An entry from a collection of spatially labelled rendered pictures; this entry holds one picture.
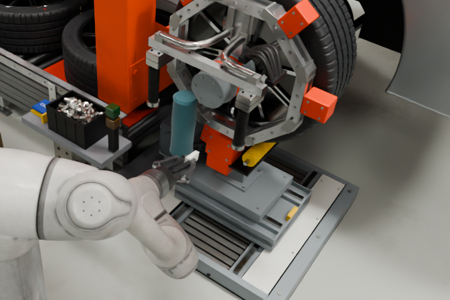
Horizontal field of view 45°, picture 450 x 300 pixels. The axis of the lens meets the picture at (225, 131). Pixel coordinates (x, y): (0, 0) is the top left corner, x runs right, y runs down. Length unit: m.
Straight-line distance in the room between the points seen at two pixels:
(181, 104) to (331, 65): 0.52
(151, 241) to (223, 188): 1.12
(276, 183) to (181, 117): 0.65
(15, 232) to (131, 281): 1.40
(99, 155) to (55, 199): 1.25
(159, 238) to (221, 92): 0.64
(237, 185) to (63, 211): 1.55
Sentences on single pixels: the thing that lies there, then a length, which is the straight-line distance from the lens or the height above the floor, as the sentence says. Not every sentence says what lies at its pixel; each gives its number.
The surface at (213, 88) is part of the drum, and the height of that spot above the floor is 0.87.
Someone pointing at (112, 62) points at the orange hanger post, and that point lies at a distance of 2.08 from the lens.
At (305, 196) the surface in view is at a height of 0.17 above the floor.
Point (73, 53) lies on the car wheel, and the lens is 2.58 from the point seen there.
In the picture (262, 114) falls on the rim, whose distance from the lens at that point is 1.99.
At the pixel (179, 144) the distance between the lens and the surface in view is 1.97.
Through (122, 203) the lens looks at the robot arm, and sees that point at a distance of 0.83.
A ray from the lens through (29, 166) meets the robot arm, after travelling 0.86.
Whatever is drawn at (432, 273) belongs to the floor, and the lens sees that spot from 2.58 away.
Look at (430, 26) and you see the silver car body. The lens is 1.98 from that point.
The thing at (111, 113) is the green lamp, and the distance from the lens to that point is 1.95.
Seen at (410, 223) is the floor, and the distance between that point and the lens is 2.74.
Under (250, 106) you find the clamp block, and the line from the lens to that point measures 1.56.
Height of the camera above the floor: 1.84
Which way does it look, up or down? 39 degrees down
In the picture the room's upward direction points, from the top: 8 degrees clockwise
